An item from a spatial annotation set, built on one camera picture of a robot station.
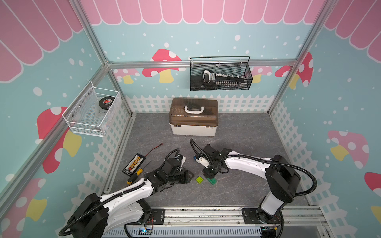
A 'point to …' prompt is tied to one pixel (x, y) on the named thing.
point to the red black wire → (160, 144)
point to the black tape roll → (105, 102)
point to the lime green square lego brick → (199, 179)
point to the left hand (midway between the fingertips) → (190, 178)
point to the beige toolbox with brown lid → (194, 116)
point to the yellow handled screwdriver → (139, 171)
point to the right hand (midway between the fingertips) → (207, 173)
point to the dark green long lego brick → (212, 181)
